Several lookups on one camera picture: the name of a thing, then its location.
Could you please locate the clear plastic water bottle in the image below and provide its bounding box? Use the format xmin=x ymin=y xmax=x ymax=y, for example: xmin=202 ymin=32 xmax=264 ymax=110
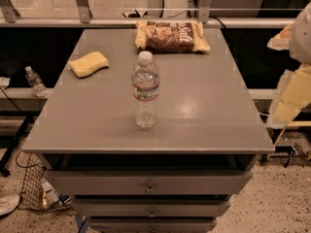
xmin=131 ymin=50 xmax=160 ymax=129

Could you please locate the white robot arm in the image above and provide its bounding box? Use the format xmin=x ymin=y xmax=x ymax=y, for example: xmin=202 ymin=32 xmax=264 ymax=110
xmin=290 ymin=3 xmax=311 ymax=64

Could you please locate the small water bottle on ledge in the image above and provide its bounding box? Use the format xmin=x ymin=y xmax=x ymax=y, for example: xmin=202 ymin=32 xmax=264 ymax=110
xmin=25 ymin=66 xmax=48 ymax=97

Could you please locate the grey drawer cabinet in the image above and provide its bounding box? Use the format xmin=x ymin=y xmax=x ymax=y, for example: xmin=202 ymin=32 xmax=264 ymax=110
xmin=24 ymin=29 xmax=273 ymax=233

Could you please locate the yellow brown snack bag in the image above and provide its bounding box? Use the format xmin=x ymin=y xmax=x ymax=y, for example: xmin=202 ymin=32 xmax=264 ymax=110
xmin=135 ymin=21 xmax=210 ymax=53

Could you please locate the yellow sponge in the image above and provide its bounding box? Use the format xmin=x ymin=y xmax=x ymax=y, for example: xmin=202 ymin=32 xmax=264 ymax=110
xmin=69 ymin=51 xmax=109 ymax=79

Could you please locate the top drawer with knob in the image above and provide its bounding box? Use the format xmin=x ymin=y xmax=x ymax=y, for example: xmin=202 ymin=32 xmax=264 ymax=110
xmin=45 ymin=170 xmax=252 ymax=195

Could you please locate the drawer with knob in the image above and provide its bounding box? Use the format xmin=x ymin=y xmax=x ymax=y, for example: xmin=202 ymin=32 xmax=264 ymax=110
xmin=45 ymin=170 xmax=252 ymax=195
xmin=72 ymin=199 xmax=230 ymax=217
xmin=88 ymin=217 xmax=217 ymax=233

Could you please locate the middle drawer with knob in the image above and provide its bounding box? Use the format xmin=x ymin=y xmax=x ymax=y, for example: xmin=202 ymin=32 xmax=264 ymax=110
xmin=72 ymin=199 xmax=230 ymax=217

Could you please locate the bottom drawer with knob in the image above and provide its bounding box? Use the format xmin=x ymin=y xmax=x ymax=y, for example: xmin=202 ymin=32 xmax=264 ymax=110
xmin=88 ymin=217 xmax=217 ymax=233

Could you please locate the white plastic bag on floor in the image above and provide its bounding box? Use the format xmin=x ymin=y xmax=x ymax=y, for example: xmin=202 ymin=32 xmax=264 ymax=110
xmin=0 ymin=194 xmax=20 ymax=216

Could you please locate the grey metal railing frame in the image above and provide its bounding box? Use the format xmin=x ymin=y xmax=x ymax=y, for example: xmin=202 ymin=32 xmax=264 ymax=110
xmin=0 ymin=0 xmax=310 ymax=27

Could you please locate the black cable on floor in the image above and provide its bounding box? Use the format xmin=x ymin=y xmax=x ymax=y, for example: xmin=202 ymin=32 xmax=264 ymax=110
xmin=15 ymin=150 xmax=37 ymax=169

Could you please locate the wire mesh basket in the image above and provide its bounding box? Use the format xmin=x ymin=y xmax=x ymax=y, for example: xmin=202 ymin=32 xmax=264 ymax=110
xmin=19 ymin=154 xmax=71 ymax=215

